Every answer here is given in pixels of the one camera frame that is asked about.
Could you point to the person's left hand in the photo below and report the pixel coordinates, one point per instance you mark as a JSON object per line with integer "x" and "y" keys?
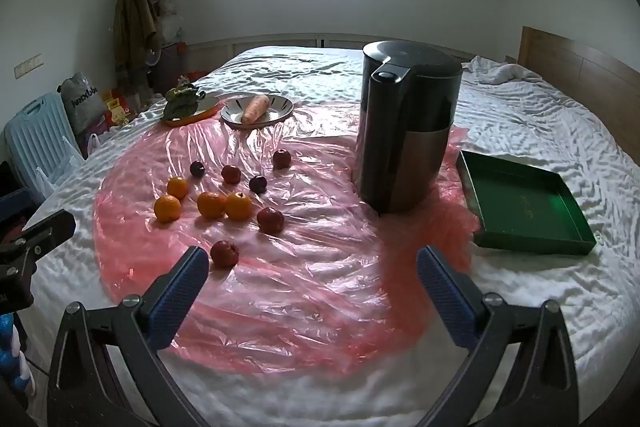
{"x": 10, "y": 357}

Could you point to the white striped plate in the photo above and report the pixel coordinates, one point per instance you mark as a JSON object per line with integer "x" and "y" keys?
{"x": 277, "y": 109}

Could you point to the carrot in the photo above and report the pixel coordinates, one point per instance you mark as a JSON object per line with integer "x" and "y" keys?
{"x": 254, "y": 109}

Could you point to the wooden headboard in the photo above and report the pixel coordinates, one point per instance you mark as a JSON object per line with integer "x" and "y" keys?
{"x": 575, "y": 62}

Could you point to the grey printed bag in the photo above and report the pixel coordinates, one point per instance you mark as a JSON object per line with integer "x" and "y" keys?
{"x": 82, "y": 102}

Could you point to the small white fan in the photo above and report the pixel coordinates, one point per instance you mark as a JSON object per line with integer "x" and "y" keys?
{"x": 153, "y": 57}

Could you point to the orange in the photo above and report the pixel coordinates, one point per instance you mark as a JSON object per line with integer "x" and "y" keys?
{"x": 167, "y": 208}
{"x": 238, "y": 206}
{"x": 211, "y": 204}
{"x": 177, "y": 187}

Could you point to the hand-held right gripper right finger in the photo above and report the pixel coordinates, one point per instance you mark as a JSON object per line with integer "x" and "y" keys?
{"x": 446, "y": 294}

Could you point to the green leafy vegetable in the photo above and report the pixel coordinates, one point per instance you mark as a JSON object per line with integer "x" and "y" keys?
{"x": 182, "y": 102}

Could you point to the yellow red boxes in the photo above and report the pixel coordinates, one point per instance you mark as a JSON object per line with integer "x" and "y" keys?
{"x": 116, "y": 109}

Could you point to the white plastic bag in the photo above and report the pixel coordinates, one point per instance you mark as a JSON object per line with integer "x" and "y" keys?
{"x": 97, "y": 142}

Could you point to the pink plastic sheet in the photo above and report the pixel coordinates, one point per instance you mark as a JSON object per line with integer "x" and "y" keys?
{"x": 310, "y": 267}

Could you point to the dark plum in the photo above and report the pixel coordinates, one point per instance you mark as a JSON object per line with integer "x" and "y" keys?
{"x": 197, "y": 169}
{"x": 258, "y": 184}

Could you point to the black steel electric kettle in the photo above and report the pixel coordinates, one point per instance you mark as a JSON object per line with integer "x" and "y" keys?
{"x": 405, "y": 132}

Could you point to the crumpled white cloth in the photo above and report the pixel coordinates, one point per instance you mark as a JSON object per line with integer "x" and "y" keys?
{"x": 500, "y": 69}

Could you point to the orange plate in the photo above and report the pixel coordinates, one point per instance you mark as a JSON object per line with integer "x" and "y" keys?
{"x": 207, "y": 109}

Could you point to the red apple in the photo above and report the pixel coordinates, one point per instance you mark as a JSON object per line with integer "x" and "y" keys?
{"x": 270, "y": 220}
{"x": 224, "y": 254}
{"x": 231, "y": 174}
{"x": 281, "y": 158}

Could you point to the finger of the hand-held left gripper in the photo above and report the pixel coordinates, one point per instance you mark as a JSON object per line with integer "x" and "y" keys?
{"x": 15, "y": 208}
{"x": 47, "y": 229}

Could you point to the green tray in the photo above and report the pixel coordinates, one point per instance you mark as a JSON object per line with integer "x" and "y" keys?
{"x": 525, "y": 207}

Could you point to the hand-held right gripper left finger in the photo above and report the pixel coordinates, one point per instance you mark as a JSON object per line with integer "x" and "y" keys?
{"x": 177, "y": 294}

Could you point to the light blue suitcase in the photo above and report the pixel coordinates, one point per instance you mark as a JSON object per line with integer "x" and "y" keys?
{"x": 40, "y": 137}

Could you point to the brown hanging coat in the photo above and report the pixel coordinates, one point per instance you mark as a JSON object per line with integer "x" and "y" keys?
{"x": 132, "y": 22}

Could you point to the white wall switch strip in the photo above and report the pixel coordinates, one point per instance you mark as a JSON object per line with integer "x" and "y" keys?
{"x": 28, "y": 66}

